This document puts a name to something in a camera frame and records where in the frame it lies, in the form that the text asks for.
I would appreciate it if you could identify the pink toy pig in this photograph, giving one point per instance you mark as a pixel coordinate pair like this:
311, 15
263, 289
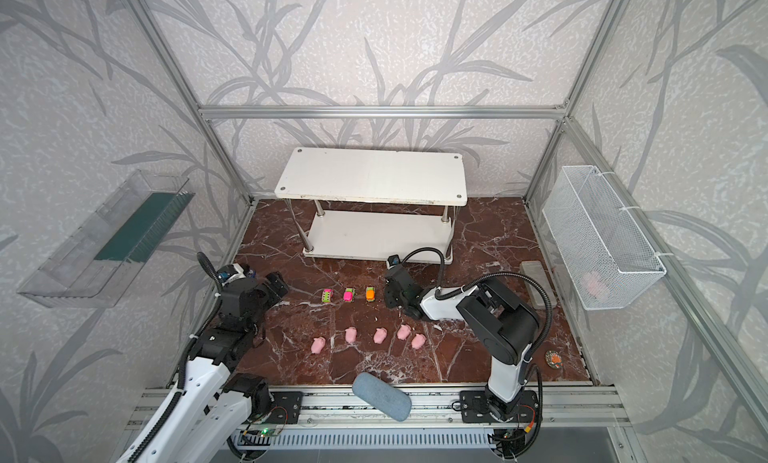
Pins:
418, 341
350, 334
318, 345
380, 335
403, 332

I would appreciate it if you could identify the pink green toy truck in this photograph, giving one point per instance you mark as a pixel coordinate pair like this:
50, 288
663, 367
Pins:
327, 295
348, 294

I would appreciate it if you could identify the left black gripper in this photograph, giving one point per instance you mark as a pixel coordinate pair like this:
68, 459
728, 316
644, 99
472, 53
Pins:
271, 286

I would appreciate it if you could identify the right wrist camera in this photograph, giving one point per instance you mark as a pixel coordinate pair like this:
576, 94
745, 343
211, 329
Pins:
393, 261

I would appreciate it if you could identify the white two-tier shelf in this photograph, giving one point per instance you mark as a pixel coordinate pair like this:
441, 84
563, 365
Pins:
376, 177

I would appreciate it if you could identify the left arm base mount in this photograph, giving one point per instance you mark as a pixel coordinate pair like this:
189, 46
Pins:
281, 407

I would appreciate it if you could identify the small round orange object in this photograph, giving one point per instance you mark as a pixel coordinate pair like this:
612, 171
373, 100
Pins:
553, 359

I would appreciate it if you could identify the white wire mesh basket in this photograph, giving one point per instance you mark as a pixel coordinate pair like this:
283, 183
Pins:
594, 230

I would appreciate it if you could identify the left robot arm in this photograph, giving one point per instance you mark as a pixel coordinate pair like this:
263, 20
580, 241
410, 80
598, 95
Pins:
209, 401

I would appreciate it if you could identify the orange green toy truck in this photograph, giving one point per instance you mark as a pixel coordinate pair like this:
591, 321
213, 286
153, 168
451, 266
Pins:
371, 293

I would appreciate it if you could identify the pink toy in basket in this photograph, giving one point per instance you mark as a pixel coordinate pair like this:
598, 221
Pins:
594, 285

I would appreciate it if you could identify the clear plastic wall bin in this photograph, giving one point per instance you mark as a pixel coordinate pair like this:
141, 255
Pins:
94, 267

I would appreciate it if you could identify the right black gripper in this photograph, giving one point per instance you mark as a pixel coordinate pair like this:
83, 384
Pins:
396, 290

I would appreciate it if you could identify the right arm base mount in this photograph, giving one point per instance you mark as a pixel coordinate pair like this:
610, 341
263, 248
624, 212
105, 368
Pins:
481, 406

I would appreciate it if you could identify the grey blue oval pad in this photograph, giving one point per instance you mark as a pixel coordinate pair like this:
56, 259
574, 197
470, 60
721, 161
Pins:
382, 396

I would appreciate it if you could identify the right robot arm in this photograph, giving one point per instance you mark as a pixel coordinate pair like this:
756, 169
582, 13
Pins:
509, 328

